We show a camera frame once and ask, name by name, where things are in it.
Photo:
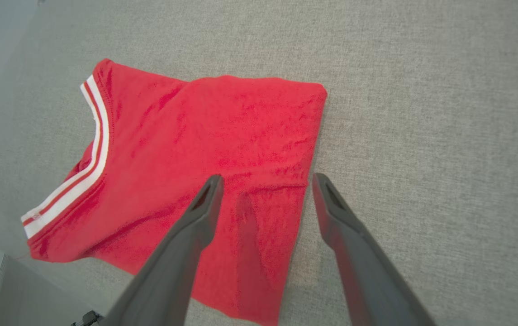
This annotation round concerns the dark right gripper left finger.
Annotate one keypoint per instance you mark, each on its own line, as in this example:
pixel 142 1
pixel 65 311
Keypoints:
pixel 168 280

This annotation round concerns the small black clamp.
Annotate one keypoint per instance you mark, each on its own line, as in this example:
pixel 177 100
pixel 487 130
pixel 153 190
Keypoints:
pixel 89 318

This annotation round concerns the grey fabric sofa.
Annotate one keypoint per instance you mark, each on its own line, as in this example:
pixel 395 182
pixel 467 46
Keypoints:
pixel 421 90

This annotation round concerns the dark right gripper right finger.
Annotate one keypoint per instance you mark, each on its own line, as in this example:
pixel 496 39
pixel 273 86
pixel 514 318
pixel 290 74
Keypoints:
pixel 367 280

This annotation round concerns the red basketball jersey white sleeves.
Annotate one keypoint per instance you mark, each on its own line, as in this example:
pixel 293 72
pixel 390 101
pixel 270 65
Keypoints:
pixel 218 136

